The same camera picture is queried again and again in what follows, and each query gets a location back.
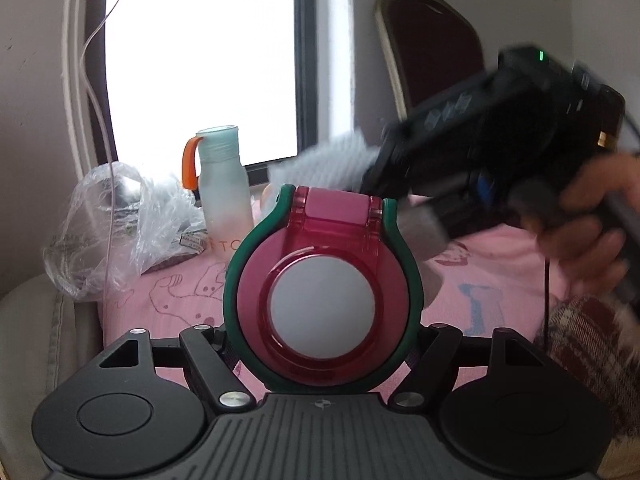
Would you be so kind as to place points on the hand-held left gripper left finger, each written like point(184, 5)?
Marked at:
point(197, 355)

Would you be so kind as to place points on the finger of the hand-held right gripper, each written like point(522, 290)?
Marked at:
point(484, 189)

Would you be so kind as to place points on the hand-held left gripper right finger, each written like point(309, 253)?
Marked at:
point(440, 355)

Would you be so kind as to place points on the pink water bottle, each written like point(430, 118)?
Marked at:
point(325, 300)

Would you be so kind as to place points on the white wipe cloth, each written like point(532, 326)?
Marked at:
point(325, 165)

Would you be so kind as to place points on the person's right forearm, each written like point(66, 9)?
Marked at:
point(590, 355)

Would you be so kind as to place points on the person's right hand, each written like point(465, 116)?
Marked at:
point(590, 255)

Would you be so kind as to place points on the pink printed blanket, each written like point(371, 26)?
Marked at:
point(480, 310)

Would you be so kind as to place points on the black white printed wrapper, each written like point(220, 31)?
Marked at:
point(192, 241)

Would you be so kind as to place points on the maroon padded chair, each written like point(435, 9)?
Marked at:
point(430, 50)

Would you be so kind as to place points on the clear plastic bag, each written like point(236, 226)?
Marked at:
point(120, 230)

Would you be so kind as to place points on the grey sofa cushion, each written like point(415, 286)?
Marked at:
point(35, 360)

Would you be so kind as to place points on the dark framed window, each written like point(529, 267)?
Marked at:
point(200, 60)

